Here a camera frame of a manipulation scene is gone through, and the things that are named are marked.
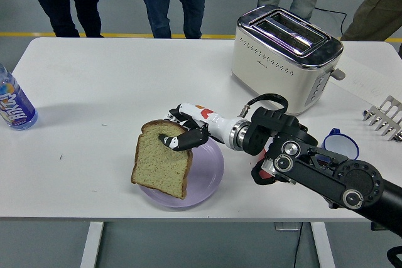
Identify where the bread slice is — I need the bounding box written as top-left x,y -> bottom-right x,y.
130,119 -> 194,200

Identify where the white table leg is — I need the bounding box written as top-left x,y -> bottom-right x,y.
310,221 -> 336,268
80,221 -> 104,268

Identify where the red enamel mug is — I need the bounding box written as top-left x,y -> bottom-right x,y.
251,142 -> 283,186

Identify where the blue label water bottle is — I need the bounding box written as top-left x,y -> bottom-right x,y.
0,63 -> 39,132

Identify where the black cable under table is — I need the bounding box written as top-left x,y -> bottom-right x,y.
291,222 -> 303,268

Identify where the cream and chrome toaster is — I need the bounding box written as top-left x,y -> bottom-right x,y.
230,4 -> 344,117

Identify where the grey table bracket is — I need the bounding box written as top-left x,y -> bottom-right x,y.
274,222 -> 303,231

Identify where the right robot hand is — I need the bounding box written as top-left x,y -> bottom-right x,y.
158,102 -> 237,151

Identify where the black floor cable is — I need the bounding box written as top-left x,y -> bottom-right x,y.
313,6 -> 348,35

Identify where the grey toaster lever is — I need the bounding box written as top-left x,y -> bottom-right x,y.
326,67 -> 346,81

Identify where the purple round plate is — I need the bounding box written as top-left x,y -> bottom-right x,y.
138,137 -> 225,209

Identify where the metal toast rack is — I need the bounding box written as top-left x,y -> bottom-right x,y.
362,95 -> 402,141

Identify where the blue enamel mug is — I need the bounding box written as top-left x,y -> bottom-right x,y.
320,127 -> 359,161

